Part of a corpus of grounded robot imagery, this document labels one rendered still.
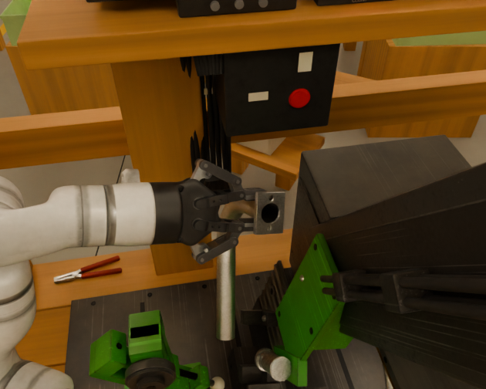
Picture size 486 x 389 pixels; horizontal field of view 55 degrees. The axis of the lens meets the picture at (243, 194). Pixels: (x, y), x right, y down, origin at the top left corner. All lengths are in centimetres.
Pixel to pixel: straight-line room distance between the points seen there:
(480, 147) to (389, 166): 238
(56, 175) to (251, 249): 190
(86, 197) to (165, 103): 33
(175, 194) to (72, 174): 236
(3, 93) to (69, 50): 320
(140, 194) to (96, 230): 6
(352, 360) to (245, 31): 68
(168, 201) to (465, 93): 78
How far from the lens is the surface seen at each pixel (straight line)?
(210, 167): 57
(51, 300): 118
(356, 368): 102
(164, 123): 84
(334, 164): 88
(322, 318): 69
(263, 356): 82
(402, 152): 94
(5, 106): 367
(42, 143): 99
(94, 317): 110
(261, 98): 71
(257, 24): 64
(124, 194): 53
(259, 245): 119
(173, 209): 54
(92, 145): 98
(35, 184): 290
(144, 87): 80
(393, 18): 70
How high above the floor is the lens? 180
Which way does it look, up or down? 44 degrees down
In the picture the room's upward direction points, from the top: straight up
